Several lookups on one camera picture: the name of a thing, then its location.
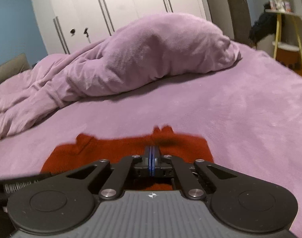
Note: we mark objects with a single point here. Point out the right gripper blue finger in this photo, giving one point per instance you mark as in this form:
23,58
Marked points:
149,159
156,161

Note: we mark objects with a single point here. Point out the rust red knit cardigan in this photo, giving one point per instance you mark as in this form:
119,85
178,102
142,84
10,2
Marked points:
88,149

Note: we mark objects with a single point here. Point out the black clothing pile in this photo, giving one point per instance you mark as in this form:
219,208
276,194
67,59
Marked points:
265,25

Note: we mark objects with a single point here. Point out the purple crumpled duvet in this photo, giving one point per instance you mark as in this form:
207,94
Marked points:
145,50

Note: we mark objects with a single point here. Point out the purple bed sheet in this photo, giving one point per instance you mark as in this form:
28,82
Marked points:
250,115

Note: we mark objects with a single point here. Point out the grey headboard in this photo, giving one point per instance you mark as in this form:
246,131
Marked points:
13,67

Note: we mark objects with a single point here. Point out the white wardrobe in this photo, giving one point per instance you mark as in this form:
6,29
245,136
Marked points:
68,25

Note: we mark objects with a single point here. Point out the yellow legged side table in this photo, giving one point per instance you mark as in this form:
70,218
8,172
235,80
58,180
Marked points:
288,39

